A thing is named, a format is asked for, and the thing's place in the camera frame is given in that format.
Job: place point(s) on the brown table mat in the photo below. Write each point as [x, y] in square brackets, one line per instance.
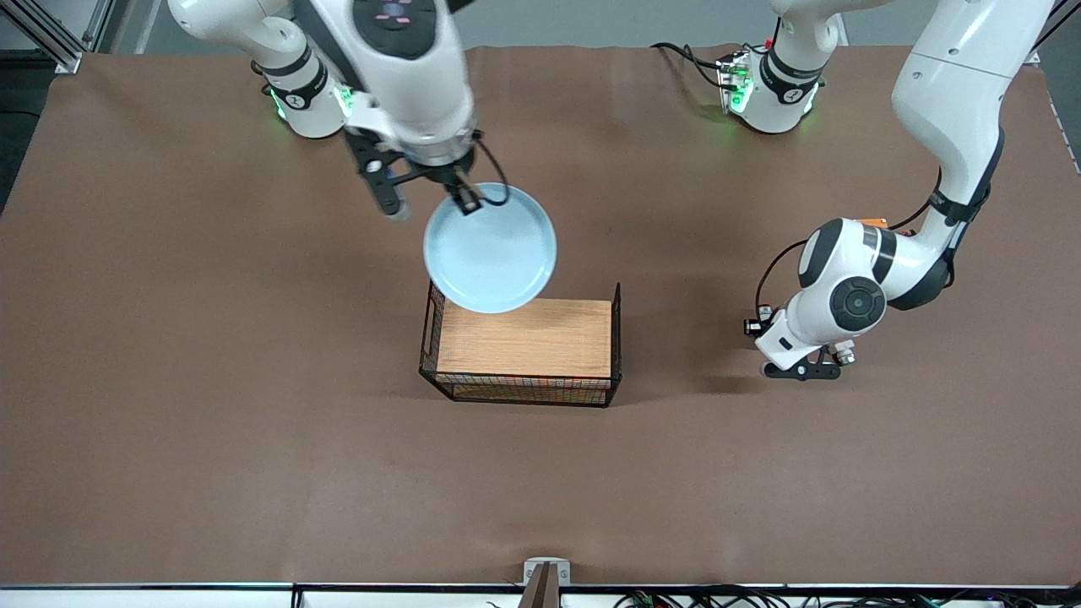
[253, 464]

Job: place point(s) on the light blue round plate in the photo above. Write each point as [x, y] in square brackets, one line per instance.
[490, 253]

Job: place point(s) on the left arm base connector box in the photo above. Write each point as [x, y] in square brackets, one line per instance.
[733, 84]

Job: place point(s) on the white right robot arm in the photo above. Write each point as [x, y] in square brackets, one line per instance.
[405, 76]

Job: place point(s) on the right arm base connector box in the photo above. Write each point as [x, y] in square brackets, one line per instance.
[344, 101]

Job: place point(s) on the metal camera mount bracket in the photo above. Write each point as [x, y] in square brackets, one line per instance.
[545, 587]

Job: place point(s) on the aluminium frame profile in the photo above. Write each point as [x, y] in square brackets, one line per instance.
[63, 59]
[1034, 57]

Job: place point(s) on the white table edge rail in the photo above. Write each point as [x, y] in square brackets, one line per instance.
[169, 598]

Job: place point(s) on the orange white contact block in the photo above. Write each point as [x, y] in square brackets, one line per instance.
[847, 355]

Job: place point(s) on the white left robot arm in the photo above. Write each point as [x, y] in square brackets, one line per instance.
[954, 93]

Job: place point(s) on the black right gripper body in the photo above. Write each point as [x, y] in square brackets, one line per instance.
[445, 175]

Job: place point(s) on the orange button enclosure box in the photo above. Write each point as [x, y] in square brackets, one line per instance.
[874, 223]

